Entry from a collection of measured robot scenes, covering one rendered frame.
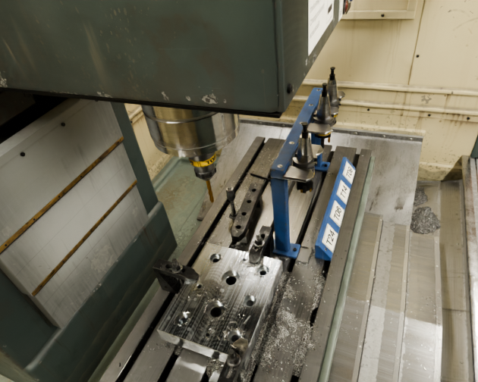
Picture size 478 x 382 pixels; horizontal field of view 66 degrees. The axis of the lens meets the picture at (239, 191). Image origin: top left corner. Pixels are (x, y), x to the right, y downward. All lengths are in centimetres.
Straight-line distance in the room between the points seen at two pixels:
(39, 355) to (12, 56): 83
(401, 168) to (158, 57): 135
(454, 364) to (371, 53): 110
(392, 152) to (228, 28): 138
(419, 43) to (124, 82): 124
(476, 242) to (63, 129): 129
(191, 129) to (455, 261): 118
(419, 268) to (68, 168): 114
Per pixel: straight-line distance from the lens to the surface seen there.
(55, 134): 100
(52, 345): 123
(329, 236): 115
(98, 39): 52
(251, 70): 42
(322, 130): 110
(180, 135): 58
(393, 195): 163
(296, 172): 94
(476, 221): 152
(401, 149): 173
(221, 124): 59
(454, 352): 134
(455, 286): 147
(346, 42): 160
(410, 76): 163
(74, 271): 116
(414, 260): 144
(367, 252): 138
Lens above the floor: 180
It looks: 40 degrees down
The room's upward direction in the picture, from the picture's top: 9 degrees counter-clockwise
